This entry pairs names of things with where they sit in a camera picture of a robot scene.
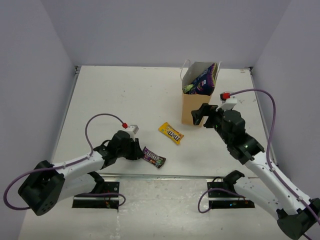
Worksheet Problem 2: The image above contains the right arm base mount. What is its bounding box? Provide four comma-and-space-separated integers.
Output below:
197, 170, 255, 214

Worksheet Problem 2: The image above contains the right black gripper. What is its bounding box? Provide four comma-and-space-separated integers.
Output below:
191, 103, 233, 146

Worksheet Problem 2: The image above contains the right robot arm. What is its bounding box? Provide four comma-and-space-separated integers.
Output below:
191, 103, 320, 240

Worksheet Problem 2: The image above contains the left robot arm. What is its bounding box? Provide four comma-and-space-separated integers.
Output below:
18, 125, 144, 216

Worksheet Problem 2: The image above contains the blue purple snack bag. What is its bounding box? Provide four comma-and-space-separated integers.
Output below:
188, 63, 218, 96

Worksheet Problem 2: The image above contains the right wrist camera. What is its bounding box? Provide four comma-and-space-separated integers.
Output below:
215, 91, 238, 112

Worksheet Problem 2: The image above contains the yellow M&M's packet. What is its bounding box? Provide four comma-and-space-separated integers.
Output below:
158, 122, 184, 145

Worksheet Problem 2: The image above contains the purple M&M's packet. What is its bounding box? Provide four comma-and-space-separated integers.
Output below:
142, 146, 167, 169

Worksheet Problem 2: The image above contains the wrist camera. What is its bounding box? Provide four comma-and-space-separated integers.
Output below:
215, 91, 238, 112
124, 125, 139, 139

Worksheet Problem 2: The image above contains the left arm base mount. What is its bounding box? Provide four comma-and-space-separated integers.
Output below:
72, 172, 126, 210

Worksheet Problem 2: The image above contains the brown paper bag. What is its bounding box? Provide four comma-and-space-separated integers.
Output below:
180, 59, 221, 126

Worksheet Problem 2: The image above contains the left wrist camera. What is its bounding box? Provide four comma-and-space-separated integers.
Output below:
124, 125, 139, 139

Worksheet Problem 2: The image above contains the green snack packet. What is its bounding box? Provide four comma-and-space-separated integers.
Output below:
182, 84, 194, 94

